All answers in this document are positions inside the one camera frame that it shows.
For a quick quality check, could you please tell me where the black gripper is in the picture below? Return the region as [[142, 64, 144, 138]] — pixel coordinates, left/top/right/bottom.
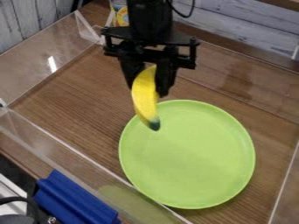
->
[[100, 17, 200, 97]]

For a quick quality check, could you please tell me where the yellow toy banana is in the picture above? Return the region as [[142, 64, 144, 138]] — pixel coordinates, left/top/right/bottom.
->
[[130, 65, 160, 131]]

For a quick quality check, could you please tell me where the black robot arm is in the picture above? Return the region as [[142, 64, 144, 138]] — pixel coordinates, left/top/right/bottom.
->
[[100, 0, 200, 97]]

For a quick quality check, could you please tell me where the green round plate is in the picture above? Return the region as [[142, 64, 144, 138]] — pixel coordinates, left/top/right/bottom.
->
[[118, 100, 256, 209]]

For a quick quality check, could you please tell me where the yellow blue labelled can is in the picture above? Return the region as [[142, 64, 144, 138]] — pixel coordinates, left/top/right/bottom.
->
[[109, 0, 128, 26]]

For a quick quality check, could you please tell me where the blue plastic block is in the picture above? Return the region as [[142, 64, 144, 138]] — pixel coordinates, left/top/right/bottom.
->
[[33, 170, 121, 224]]

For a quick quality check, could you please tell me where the clear acrylic corner bracket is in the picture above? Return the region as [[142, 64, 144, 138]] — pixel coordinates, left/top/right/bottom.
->
[[74, 10, 105, 46]]

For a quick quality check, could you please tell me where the clear acrylic tray wall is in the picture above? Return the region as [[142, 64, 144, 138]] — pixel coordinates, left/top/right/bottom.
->
[[0, 108, 192, 224]]

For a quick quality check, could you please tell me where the black cable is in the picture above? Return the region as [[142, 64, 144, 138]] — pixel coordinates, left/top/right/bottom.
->
[[0, 197, 42, 224]]

